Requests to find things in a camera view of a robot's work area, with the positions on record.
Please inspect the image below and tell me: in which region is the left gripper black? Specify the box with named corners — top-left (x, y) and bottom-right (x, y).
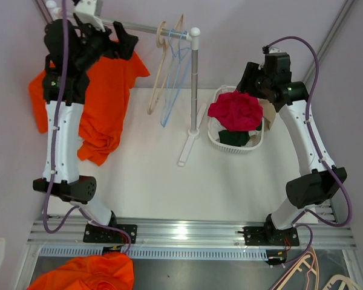
top-left (73, 12), bottom-right (137, 72)

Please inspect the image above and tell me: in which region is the magenta t shirt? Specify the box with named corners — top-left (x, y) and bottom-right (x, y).
top-left (208, 90), bottom-right (263, 132)

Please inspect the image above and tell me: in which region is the beige wooden hanger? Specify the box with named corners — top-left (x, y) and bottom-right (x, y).
top-left (147, 21), bottom-right (171, 115)

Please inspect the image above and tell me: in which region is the beige t shirt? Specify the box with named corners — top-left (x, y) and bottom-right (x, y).
top-left (259, 100), bottom-right (276, 131)

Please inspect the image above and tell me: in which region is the light blue wire hanger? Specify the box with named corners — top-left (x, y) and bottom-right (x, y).
top-left (172, 37), bottom-right (192, 103)
top-left (160, 34), bottom-right (176, 128)

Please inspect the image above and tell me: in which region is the green and white t shirt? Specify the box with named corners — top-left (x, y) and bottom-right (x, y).
top-left (208, 119), bottom-right (263, 147)

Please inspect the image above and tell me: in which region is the orange t shirt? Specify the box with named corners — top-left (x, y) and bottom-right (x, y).
top-left (28, 39), bottom-right (151, 167)

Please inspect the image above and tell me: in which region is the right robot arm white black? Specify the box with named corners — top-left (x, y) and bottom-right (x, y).
top-left (237, 50), bottom-right (347, 245)

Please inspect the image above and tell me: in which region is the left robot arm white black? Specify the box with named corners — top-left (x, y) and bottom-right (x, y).
top-left (33, 19), bottom-right (139, 242)

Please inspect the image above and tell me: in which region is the pink hanger on floor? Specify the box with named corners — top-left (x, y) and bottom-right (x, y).
top-left (270, 247), bottom-right (319, 290)

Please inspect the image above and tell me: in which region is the beige hanger on floor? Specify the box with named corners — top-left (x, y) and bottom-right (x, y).
top-left (322, 274), bottom-right (361, 290)

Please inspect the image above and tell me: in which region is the white perforated plastic basket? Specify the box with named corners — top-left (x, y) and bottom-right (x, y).
top-left (206, 85), bottom-right (266, 155)

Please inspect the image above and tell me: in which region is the metal clothes rack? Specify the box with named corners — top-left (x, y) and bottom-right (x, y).
top-left (43, 1), bottom-right (207, 172)

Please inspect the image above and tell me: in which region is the orange cloth pile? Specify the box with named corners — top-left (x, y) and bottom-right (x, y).
top-left (28, 252), bottom-right (135, 289)

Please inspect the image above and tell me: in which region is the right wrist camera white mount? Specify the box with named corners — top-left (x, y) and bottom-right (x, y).
top-left (262, 45), bottom-right (283, 56)

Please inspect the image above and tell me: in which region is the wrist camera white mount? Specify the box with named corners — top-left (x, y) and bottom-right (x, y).
top-left (262, 45), bottom-right (283, 56)
top-left (73, 0), bottom-right (105, 32)

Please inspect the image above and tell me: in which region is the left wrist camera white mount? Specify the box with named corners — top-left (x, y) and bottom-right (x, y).
top-left (73, 0), bottom-right (105, 32)

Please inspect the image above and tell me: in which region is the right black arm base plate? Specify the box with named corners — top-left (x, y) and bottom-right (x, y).
top-left (237, 226), bottom-right (299, 247)

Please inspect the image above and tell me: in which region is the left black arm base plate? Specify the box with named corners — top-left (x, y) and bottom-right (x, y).
top-left (82, 223), bottom-right (139, 245)

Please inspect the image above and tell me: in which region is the aluminium rail frame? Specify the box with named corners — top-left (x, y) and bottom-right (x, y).
top-left (27, 216), bottom-right (357, 250)

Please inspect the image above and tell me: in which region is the slotted grey cable duct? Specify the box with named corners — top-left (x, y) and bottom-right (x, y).
top-left (39, 245), bottom-right (284, 261)

